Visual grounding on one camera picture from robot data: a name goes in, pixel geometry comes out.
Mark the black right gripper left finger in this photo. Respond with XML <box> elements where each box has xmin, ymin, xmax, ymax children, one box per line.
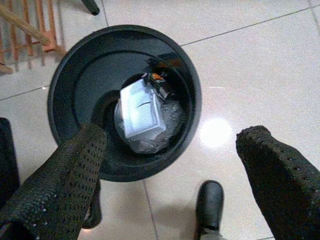
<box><xmin>0</xmin><ymin>122</ymin><xmax>109</xmax><ymax>240</ymax></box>

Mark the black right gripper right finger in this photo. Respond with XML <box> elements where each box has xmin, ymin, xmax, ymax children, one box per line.
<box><xmin>235</xmin><ymin>125</ymin><xmax>320</xmax><ymax>240</ymax></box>

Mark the white torn carton box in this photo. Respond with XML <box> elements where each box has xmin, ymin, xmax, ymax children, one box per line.
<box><xmin>119</xmin><ymin>79</ymin><xmax>168</xmax><ymax>139</ymax></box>

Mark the dark printed snack packaging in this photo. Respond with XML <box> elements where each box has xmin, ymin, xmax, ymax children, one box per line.
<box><xmin>141</xmin><ymin>71</ymin><xmax>176</xmax><ymax>100</ymax></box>

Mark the black round rubbish bin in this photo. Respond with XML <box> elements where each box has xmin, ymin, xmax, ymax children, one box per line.
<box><xmin>46</xmin><ymin>24</ymin><xmax>203</xmax><ymax>183</ymax></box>

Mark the black floor mat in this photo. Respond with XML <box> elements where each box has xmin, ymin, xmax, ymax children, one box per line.
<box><xmin>0</xmin><ymin>116</ymin><xmax>21</xmax><ymax>210</ymax></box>

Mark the crumpled clear plastic wrap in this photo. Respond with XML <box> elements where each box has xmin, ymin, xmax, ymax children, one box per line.
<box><xmin>113</xmin><ymin>99</ymin><xmax>187</xmax><ymax>155</ymax></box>

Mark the orange wooden slatted rack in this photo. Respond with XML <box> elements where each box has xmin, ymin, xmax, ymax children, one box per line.
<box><xmin>0</xmin><ymin>0</ymin><xmax>66</xmax><ymax>75</ymax></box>

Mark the black table leg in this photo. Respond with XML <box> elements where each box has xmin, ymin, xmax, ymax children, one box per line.
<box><xmin>79</xmin><ymin>0</ymin><xmax>101</xmax><ymax>16</ymax></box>

